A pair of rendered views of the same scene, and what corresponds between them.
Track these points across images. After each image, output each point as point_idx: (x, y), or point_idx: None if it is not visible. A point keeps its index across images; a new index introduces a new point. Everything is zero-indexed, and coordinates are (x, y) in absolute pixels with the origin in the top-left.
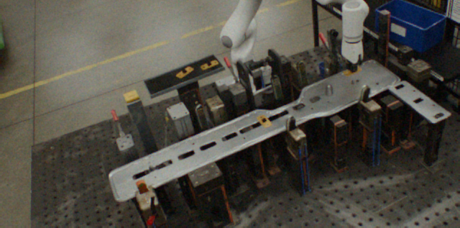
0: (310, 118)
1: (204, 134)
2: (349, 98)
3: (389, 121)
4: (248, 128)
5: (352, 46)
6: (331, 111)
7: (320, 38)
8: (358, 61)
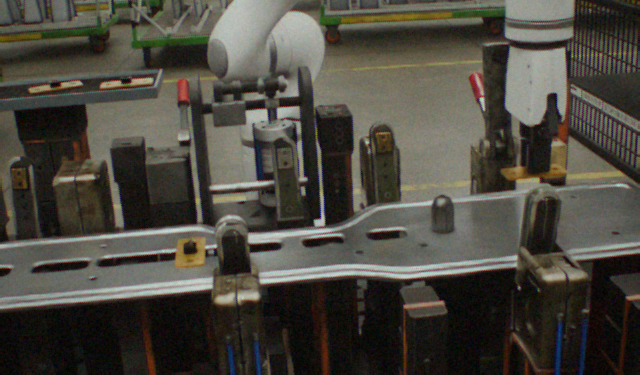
0: (334, 274)
1: (6, 246)
2: (498, 251)
3: (629, 366)
4: (135, 262)
5: (529, 58)
6: (416, 271)
7: (472, 86)
8: (546, 121)
